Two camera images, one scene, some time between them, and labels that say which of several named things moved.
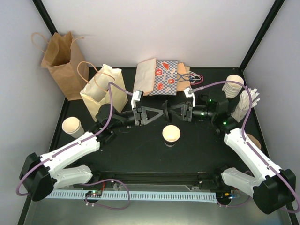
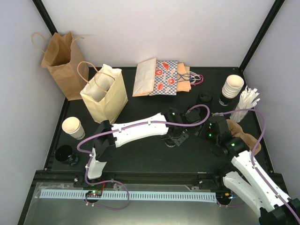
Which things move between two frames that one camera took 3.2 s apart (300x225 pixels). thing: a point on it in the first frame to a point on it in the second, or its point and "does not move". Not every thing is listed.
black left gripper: (140, 112) to (178, 142)
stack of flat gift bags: (183, 77) does not move
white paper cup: (72, 125) does not move
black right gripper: (184, 106) to (202, 134)
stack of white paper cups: (232, 89) does not move
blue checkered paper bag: (165, 79) does not move
